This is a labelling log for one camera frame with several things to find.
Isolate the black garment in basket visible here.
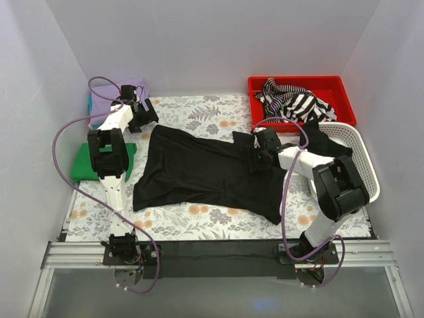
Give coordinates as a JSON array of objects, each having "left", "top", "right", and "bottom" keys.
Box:
[{"left": 302, "top": 121, "right": 353, "bottom": 158}]

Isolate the black t shirt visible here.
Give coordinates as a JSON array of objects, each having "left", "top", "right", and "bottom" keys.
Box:
[{"left": 132, "top": 125, "right": 286, "bottom": 225}]

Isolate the folded teal t shirt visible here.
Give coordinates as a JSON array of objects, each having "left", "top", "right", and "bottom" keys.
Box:
[{"left": 87, "top": 95, "right": 97, "bottom": 129}]

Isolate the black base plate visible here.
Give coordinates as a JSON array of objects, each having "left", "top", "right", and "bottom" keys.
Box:
[{"left": 102, "top": 239, "right": 339, "bottom": 282}]

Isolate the folded green t shirt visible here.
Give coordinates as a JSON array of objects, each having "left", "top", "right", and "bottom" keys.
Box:
[{"left": 70, "top": 143, "right": 137, "bottom": 184}]

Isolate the aluminium frame rail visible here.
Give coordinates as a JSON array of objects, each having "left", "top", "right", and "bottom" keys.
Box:
[{"left": 29, "top": 239, "right": 413, "bottom": 317}]

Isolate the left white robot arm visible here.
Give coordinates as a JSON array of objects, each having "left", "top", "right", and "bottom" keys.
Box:
[{"left": 87, "top": 84, "right": 158, "bottom": 266}]

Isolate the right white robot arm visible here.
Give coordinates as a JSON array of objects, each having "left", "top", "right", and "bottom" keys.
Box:
[{"left": 252, "top": 127, "right": 370, "bottom": 264}]

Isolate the floral table cloth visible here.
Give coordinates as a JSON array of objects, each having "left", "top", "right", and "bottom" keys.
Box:
[{"left": 65, "top": 94, "right": 372, "bottom": 242}]

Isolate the black white striped shirt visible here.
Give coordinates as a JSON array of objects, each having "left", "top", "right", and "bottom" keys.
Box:
[{"left": 254, "top": 78, "right": 337, "bottom": 123}]

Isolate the white perforated laundry basket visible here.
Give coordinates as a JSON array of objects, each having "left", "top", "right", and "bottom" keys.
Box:
[{"left": 319, "top": 122, "right": 380, "bottom": 203}]

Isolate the folded lilac t shirt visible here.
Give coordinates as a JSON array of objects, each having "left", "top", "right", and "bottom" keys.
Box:
[{"left": 91, "top": 78, "right": 148, "bottom": 115}]

